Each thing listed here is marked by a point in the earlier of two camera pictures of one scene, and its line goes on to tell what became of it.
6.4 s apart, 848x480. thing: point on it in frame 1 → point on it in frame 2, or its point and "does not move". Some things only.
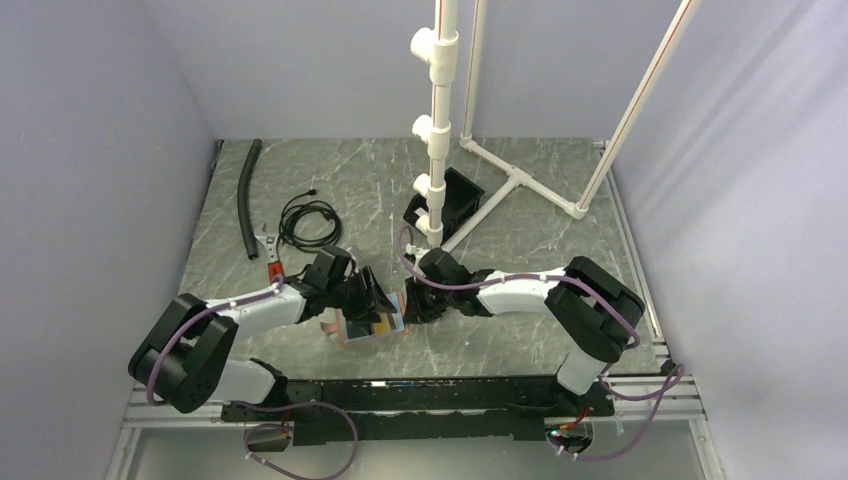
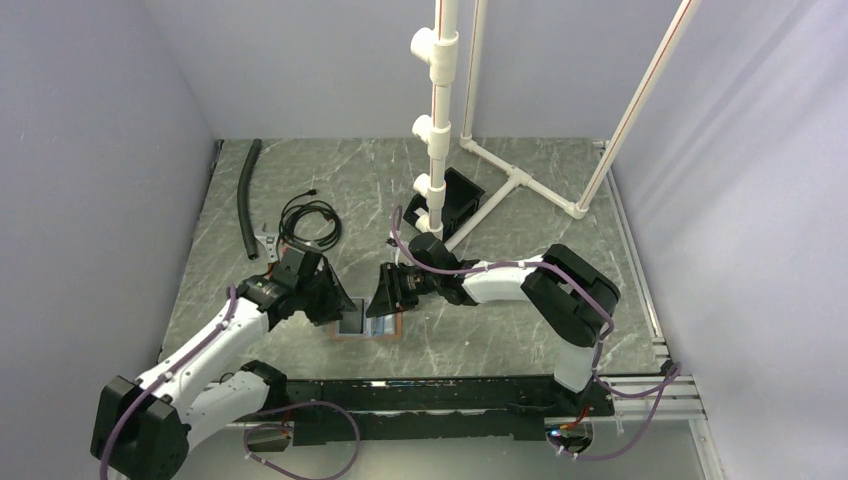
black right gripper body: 428,302 → 414,283
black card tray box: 461,201 does not move
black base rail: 431,408 does not move
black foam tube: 243,195 does not move
